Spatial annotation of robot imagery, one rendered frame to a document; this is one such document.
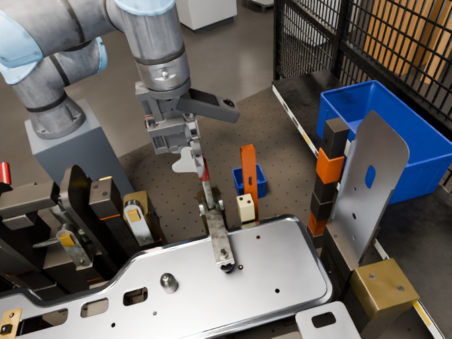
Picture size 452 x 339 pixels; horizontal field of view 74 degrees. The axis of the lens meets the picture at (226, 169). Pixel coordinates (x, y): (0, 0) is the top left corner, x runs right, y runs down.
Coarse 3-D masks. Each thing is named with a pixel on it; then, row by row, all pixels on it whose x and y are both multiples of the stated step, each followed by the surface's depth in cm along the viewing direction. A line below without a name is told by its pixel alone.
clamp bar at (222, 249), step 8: (216, 200) 70; (208, 216) 68; (216, 216) 67; (208, 224) 66; (216, 224) 66; (224, 224) 66; (216, 232) 65; (224, 232) 64; (216, 240) 63; (224, 240) 63; (216, 248) 62; (224, 248) 62; (216, 256) 61; (224, 256) 60; (232, 256) 60; (224, 264) 62; (232, 264) 63
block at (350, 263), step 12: (324, 228) 72; (324, 240) 74; (336, 240) 68; (324, 252) 78; (336, 252) 68; (348, 252) 66; (324, 264) 80; (336, 264) 70; (348, 264) 64; (360, 264) 64; (336, 276) 73; (348, 276) 65; (336, 288) 75; (348, 288) 72; (336, 300) 77
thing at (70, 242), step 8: (64, 224) 67; (64, 232) 66; (72, 232) 66; (64, 240) 66; (72, 240) 67; (80, 240) 69; (64, 248) 68; (72, 248) 69; (80, 248) 69; (88, 248) 72; (72, 256) 70; (80, 256) 70; (88, 256) 71; (80, 264) 71
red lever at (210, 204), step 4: (204, 160) 61; (204, 164) 60; (204, 172) 62; (208, 172) 63; (204, 176) 62; (208, 176) 63; (200, 180) 64; (204, 180) 63; (208, 180) 64; (204, 184) 65; (208, 184) 65; (204, 188) 66; (208, 188) 66; (204, 192) 67; (208, 192) 67; (208, 196) 68; (212, 196) 68; (208, 200) 69; (212, 200) 69; (208, 204) 70; (212, 204) 70; (212, 208) 71
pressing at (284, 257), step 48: (192, 240) 72; (240, 240) 71; (288, 240) 69; (96, 288) 66; (192, 288) 64; (240, 288) 63; (288, 288) 62; (48, 336) 61; (96, 336) 60; (144, 336) 59; (192, 336) 58
